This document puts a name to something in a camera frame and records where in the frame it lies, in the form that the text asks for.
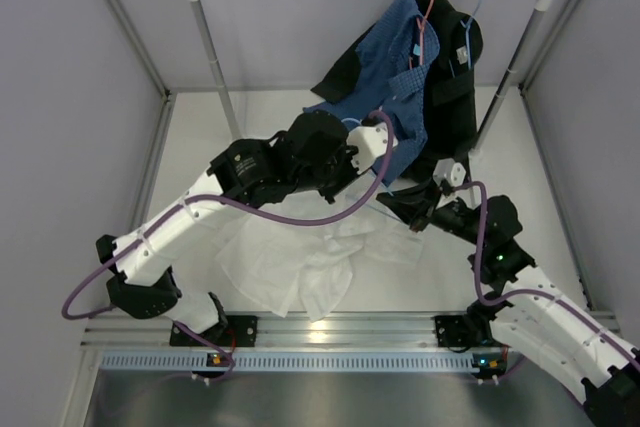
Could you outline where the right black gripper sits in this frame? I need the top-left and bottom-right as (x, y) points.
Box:
(376, 178), (488, 248)

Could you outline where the light blue hanger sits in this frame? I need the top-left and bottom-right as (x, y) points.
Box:
(341, 117), (400, 222)

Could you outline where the white shirt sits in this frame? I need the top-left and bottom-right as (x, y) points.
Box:
(213, 202), (423, 321)

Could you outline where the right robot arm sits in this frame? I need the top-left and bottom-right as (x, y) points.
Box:
(377, 181), (639, 426)

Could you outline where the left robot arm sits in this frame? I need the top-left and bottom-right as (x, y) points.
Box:
(107, 111), (363, 346)

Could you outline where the black shirt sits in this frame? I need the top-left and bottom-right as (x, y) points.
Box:
(311, 0), (484, 182)

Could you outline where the blue checked shirt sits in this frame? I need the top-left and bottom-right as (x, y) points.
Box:
(304, 0), (440, 185)

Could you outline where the blue hanger under black shirt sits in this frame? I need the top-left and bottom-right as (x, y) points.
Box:
(456, 0), (483, 72)

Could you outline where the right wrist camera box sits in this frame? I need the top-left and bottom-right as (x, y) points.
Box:
(432, 158), (467, 194)

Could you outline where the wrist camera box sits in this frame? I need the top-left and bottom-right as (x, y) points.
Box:
(432, 158), (467, 194)
(347, 124), (389, 174)

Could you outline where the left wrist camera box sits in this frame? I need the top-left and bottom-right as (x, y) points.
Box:
(347, 124), (389, 174)

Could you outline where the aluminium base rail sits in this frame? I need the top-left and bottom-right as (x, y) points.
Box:
(82, 310), (621, 351)

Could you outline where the perforated cable duct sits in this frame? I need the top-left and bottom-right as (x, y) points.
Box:
(101, 351), (488, 374)

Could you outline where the aluminium frame post left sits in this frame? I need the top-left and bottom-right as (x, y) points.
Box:
(103, 0), (170, 100)

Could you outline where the aluminium frame post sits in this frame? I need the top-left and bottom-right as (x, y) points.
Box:
(103, 0), (170, 100)
(518, 0), (584, 93)

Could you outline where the aluminium frame post right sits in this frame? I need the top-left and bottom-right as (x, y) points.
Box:
(518, 0), (584, 93)

